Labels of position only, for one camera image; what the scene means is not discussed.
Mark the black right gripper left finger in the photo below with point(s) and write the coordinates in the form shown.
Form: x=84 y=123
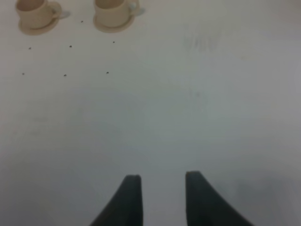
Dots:
x=126 y=206

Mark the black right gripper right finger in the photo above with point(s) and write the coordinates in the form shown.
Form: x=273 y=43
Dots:
x=205 y=207

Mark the beige right cup saucer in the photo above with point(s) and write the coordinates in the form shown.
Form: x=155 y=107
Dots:
x=99 y=26

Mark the beige cup saucer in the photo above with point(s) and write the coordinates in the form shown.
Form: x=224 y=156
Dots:
x=37 y=31
x=99 y=26

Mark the beige right teacup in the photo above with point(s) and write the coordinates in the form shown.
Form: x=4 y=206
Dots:
x=114 y=13

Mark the beige teacup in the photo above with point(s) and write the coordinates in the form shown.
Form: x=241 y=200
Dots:
x=36 y=14
x=114 y=13

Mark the beige left cup saucer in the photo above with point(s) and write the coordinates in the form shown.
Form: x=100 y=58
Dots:
x=37 y=31

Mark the beige left teacup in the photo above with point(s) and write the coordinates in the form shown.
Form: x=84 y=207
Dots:
x=36 y=14

